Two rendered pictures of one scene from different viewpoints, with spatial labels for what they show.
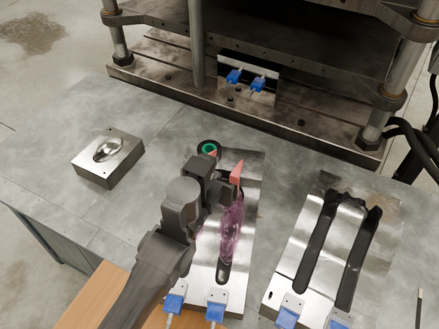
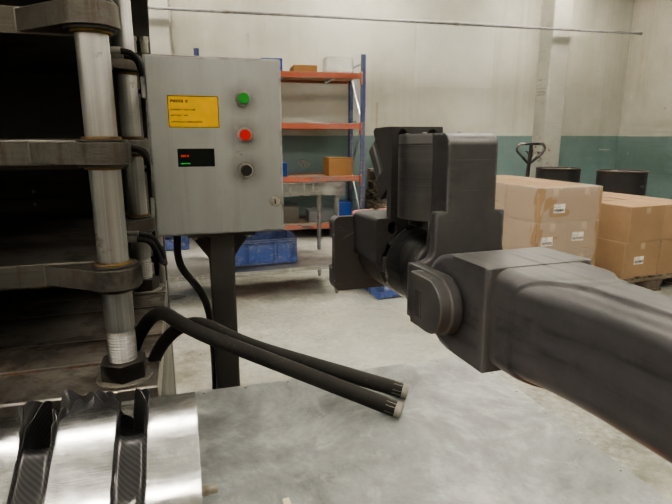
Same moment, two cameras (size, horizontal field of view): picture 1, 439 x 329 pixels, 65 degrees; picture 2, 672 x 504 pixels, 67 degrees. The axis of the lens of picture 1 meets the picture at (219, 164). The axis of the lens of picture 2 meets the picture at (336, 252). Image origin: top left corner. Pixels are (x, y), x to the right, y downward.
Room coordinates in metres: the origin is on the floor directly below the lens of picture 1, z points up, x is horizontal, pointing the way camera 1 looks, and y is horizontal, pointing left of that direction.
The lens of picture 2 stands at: (-0.15, -0.17, 1.30)
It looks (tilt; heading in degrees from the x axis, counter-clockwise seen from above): 13 degrees down; 315
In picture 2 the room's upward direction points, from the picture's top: straight up
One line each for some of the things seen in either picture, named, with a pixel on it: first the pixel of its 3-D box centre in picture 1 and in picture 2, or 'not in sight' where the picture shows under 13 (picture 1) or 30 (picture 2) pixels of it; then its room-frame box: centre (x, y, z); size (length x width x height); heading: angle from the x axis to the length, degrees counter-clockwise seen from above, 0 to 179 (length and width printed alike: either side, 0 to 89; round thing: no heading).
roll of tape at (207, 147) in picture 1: (209, 152); not in sight; (0.73, 0.03, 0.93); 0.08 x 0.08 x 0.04
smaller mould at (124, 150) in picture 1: (110, 156); not in sight; (0.79, 0.39, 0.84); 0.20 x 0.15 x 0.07; 152
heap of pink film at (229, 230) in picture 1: (213, 213); not in sight; (0.52, 0.02, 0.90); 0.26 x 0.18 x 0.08; 169
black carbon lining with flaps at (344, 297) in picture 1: (338, 241); (73, 476); (0.43, -0.32, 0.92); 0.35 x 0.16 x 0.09; 152
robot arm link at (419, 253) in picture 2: not in sight; (433, 262); (0.06, -0.48, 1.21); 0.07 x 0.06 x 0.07; 154
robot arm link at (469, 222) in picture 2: not in sight; (455, 222); (0.03, -0.46, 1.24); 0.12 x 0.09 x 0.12; 154
